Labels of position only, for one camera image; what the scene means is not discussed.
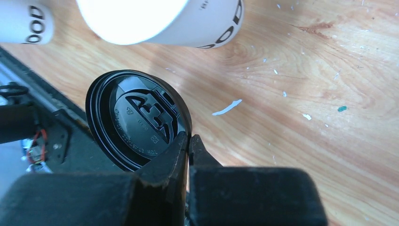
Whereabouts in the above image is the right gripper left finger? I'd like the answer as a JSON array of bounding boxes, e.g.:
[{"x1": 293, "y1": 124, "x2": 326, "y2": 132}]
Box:
[{"x1": 0, "y1": 132, "x2": 188, "y2": 226}]

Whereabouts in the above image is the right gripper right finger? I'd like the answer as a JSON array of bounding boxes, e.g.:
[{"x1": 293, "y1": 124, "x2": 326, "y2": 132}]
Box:
[{"x1": 188, "y1": 135, "x2": 328, "y2": 226}]

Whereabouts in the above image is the stack of white cups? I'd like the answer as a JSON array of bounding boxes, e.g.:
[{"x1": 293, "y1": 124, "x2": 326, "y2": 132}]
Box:
[{"x1": 0, "y1": 0, "x2": 55, "y2": 45}]

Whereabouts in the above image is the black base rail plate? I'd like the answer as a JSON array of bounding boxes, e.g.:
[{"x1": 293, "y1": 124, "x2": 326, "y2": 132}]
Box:
[{"x1": 0, "y1": 49, "x2": 122, "y2": 173}]

